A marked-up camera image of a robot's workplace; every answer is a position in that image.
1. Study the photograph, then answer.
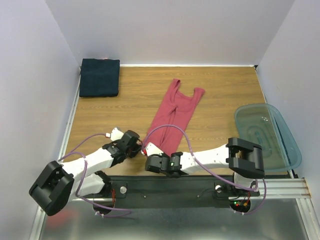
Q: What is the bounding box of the red tank top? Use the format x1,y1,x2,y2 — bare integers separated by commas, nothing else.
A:
143,78,205,155

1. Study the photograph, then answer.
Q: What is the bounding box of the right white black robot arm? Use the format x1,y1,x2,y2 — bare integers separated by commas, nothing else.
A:
145,137,265,195

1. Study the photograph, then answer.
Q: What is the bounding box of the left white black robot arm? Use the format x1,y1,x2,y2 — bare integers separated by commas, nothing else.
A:
29,127,142,216

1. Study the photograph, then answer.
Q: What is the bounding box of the folded navy tank top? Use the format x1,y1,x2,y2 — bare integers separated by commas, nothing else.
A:
79,58,120,98

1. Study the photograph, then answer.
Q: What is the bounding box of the clear teal plastic bin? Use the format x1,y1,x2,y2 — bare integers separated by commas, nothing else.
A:
234,103,302,173

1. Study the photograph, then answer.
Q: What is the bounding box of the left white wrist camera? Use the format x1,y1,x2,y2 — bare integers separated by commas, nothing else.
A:
104,127,124,142

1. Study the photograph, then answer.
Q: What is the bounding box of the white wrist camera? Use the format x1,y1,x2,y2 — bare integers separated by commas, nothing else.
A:
141,142,164,157
104,127,124,142

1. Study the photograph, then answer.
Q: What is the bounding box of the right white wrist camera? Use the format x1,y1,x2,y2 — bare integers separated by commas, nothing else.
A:
141,142,164,157

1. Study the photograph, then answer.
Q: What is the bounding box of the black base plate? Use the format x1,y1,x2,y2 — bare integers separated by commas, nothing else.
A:
88,175,248,209

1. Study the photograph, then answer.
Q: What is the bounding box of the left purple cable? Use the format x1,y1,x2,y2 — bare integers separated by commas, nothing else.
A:
57,133,133,218

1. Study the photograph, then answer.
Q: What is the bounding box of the aluminium frame rail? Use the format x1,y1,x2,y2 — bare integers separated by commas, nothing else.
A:
29,67,309,240

